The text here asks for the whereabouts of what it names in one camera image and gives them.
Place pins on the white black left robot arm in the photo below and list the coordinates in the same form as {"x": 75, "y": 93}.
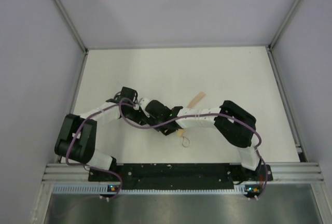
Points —
{"x": 76, "y": 141}

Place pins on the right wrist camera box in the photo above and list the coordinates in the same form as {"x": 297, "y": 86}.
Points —
{"x": 141, "y": 105}

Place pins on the aluminium frame post right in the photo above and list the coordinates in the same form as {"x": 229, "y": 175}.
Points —
{"x": 284, "y": 24}

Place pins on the aluminium frame rail front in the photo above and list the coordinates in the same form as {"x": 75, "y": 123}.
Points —
{"x": 65, "y": 179}

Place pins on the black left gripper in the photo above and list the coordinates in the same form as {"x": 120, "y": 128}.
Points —
{"x": 128, "y": 98}

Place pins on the aluminium frame post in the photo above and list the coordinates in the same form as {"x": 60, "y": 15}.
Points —
{"x": 70, "y": 25}
{"x": 284, "y": 24}

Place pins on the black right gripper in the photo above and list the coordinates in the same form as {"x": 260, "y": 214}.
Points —
{"x": 162, "y": 114}

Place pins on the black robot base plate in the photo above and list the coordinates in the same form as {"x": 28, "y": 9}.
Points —
{"x": 188, "y": 176}

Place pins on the beige and black folding umbrella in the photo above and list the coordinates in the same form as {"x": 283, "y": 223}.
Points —
{"x": 179, "y": 134}

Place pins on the aluminium frame post left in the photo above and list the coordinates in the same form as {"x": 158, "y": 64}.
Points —
{"x": 70, "y": 25}

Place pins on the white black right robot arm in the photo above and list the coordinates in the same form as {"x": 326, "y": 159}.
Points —
{"x": 235, "y": 124}

